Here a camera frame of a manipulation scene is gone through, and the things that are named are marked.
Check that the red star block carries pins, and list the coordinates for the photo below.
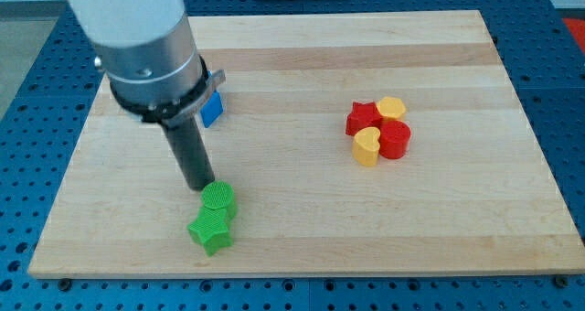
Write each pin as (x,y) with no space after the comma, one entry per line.
(362,115)

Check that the red circle block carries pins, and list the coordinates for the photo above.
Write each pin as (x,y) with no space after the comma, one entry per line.
(394,139)

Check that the yellow hexagon block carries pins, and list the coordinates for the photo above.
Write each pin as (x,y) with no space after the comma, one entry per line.
(391,108)

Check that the light wooden board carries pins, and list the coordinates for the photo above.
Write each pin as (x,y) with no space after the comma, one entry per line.
(473,195)

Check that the blue cube block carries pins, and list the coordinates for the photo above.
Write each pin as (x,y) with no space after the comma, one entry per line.
(212,109)

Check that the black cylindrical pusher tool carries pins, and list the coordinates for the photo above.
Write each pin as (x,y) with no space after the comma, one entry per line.
(190,153)

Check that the green star block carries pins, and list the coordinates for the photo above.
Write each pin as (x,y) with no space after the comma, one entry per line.
(211,230)

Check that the yellow heart block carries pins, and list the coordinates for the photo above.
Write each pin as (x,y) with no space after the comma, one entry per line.
(365,147)

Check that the green circle block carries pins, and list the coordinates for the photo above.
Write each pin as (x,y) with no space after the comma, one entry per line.
(220,195)

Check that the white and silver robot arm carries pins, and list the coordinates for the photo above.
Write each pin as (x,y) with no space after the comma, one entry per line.
(148,52)

